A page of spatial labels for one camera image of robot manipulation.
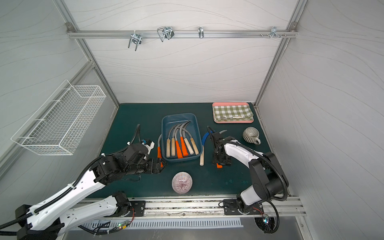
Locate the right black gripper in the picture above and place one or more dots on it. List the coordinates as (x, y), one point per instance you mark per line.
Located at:
(216, 142)

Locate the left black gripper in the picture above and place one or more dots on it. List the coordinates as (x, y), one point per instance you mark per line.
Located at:
(154, 166)

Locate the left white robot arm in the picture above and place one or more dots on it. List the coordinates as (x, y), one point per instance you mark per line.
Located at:
(58, 214)

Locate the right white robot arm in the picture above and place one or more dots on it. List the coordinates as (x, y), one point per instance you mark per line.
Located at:
(268, 181)

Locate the blue plastic storage box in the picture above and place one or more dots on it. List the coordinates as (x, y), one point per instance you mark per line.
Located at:
(193, 128)

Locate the striped ceramic mug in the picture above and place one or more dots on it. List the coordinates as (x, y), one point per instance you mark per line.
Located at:
(251, 135)

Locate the pink tray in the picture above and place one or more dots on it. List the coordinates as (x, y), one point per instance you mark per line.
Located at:
(231, 104)

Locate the purple striped bowl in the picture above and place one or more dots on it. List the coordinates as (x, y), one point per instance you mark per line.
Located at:
(182, 183)

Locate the green checkered cloth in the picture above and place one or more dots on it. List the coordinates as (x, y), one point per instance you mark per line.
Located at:
(235, 113)

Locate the metal clamp hook left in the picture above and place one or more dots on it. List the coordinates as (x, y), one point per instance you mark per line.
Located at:
(135, 40)

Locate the aluminium crossbar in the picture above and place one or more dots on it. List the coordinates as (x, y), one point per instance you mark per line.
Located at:
(179, 34)

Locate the metal U-bolt hook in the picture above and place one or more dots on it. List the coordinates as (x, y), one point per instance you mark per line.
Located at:
(165, 33)

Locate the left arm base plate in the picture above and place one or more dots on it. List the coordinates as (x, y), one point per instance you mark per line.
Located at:
(135, 208)

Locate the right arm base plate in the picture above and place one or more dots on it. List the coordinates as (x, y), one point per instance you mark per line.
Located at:
(234, 207)

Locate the slotted cable duct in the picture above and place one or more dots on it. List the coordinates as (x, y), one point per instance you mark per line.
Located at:
(197, 223)

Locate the white wire basket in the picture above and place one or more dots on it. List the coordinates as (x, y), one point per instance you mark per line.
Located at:
(57, 127)

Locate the aluminium front rail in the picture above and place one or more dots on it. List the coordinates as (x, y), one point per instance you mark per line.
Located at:
(207, 207)

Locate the small metal ring hook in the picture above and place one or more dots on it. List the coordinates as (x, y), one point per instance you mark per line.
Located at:
(201, 32)

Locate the metal bracket hook right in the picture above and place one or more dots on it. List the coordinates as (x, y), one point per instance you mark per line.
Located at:
(273, 34)

